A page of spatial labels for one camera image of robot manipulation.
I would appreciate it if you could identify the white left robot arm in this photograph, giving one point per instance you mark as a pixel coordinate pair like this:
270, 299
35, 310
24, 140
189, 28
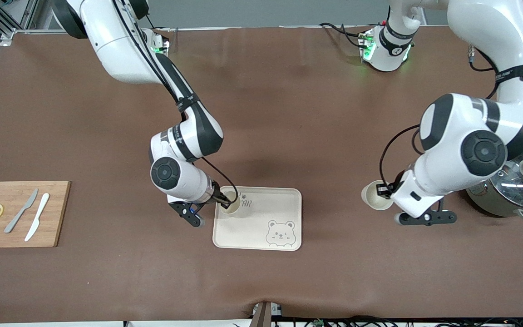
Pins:
484, 150

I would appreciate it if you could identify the bamboo cutting board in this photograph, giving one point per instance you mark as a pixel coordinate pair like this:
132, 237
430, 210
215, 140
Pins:
57, 213

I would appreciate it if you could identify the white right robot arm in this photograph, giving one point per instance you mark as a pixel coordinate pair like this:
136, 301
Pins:
116, 50

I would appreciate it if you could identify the white plastic cup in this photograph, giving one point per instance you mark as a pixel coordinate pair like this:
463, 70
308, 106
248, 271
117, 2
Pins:
230, 210
370, 197

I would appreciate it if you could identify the grey plastic knife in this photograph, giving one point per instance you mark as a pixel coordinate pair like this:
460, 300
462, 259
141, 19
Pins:
21, 211

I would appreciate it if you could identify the cream tray with bear print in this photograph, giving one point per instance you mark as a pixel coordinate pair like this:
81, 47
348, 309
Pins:
252, 227

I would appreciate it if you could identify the white plastic knife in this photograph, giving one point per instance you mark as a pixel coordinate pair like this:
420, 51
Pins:
38, 215

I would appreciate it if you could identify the camera mount clamp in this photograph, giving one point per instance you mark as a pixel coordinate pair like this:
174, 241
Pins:
263, 315

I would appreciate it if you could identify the grey-green electric cooking pot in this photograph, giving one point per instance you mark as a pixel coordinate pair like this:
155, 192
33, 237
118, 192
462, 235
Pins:
497, 206

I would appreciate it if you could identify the aluminium frame profile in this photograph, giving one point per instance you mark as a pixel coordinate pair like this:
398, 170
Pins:
2, 22

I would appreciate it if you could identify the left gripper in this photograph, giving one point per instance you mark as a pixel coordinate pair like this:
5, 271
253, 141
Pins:
394, 188

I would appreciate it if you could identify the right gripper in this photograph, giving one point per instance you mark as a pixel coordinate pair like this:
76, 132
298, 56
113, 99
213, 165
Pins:
219, 196

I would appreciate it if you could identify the brown table mat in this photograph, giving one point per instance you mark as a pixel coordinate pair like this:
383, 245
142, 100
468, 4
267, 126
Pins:
288, 113

